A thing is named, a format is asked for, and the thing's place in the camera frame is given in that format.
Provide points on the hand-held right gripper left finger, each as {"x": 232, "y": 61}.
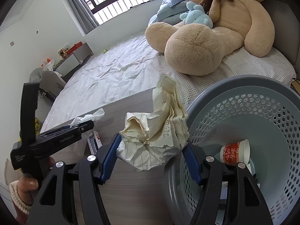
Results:
{"x": 109, "y": 164}

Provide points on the grey clothes on chair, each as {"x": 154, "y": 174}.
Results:
{"x": 36, "y": 73}

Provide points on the large beige teddy bear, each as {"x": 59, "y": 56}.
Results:
{"x": 234, "y": 23}

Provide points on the barred window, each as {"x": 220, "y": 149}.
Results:
{"x": 117, "y": 0}

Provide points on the light blue plush toy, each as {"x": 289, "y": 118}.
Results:
{"x": 196, "y": 16}

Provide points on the brown moose plush toy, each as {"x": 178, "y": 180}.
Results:
{"x": 213, "y": 9}

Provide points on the person's left hand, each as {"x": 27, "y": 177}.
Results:
{"x": 28, "y": 188}

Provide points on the grey perforated plastic basket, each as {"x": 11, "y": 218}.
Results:
{"x": 234, "y": 121}

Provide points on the yellow bag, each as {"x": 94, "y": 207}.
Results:
{"x": 37, "y": 124}

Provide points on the cream paper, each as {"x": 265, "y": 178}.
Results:
{"x": 159, "y": 126}

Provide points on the white plastic bag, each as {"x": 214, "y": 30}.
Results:
{"x": 48, "y": 65}

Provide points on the red paper cup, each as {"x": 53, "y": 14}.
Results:
{"x": 230, "y": 153}

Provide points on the grey curtain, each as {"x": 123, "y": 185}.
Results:
{"x": 79, "y": 7}

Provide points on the colourful figurine picture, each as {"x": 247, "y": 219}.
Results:
{"x": 64, "y": 51}

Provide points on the white twisted tissue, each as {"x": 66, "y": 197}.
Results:
{"x": 96, "y": 115}

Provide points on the grey bedside cabinet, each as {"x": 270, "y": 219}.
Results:
{"x": 72, "y": 61}

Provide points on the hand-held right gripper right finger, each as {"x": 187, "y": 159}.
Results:
{"x": 192, "y": 166}

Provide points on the grey chair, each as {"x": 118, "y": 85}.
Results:
{"x": 50, "y": 79}

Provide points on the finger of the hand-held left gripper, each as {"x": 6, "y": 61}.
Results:
{"x": 55, "y": 131}
{"x": 83, "y": 126}

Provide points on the red box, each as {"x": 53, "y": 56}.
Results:
{"x": 76, "y": 45}

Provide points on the blue pillows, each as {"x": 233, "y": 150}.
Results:
{"x": 168, "y": 14}

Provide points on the bed with checked sheet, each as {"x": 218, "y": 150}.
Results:
{"x": 112, "y": 61}

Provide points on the small blue patterned box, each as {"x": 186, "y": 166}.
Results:
{"x": 93, "y": 143}

